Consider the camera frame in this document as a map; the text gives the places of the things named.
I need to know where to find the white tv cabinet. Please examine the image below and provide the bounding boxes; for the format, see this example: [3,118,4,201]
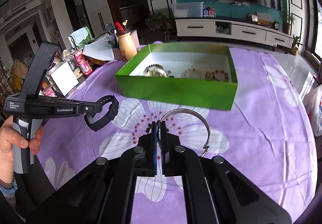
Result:
[175,18,293,48]

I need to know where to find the pale pink bead bracelet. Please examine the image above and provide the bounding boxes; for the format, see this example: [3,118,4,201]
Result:
[181,68,204,80]

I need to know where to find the small potted plant on floor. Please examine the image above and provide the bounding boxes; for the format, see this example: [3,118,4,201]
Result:
[291,35,303,56]

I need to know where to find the silver bangle bracelet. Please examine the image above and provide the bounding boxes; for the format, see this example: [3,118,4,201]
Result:
[157,108,211,157]

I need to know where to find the white paper sheet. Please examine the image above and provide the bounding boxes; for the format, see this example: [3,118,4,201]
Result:
[82,36,115,61]

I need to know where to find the clear plastic storage bin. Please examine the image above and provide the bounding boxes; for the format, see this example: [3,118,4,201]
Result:
[171,2,204,18]

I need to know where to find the pink box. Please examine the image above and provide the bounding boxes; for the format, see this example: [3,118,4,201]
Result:
[116,29,140,61]

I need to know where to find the person's left hand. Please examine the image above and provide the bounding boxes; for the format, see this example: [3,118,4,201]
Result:
[0,116,44,186]

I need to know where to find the gold rhinestone brooch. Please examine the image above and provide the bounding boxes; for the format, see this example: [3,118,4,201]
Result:
[205,71,216,80]

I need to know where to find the tall potted plant on cabinet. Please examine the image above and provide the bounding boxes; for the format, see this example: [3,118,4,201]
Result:
[279,9,295,35]

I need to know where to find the green cardboard box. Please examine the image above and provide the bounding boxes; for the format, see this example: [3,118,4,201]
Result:
[115,43,238,111]

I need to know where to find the dark potted floor plant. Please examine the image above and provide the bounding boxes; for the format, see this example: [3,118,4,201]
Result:
[146,12,173,43]

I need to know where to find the red pink bead bracelet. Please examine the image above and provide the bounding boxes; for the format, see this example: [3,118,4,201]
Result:
[212,70,230,82]

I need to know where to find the white box on left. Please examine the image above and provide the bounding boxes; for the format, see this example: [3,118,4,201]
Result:
[47,62,79,96]

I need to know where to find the brown wooden bead bracelet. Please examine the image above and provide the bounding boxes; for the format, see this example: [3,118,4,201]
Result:
[143,63,172,77]

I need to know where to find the cream bear bottle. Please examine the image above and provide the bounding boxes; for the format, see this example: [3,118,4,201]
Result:
[116,29,137,61]

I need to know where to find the purple floral tablecloth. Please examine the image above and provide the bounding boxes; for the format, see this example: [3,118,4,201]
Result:
[38,48,318,220]

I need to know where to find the black wrist watch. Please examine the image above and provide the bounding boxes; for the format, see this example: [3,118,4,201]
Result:
[84,95,119,132]

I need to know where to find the red snack can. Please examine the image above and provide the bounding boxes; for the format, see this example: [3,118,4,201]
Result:
[73,50,92,75]

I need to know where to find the white red plastic bag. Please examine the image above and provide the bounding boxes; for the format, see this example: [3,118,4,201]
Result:
[303,85,322,137]

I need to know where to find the cream carved bangle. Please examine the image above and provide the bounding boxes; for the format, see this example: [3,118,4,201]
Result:
[145,68,167,77]

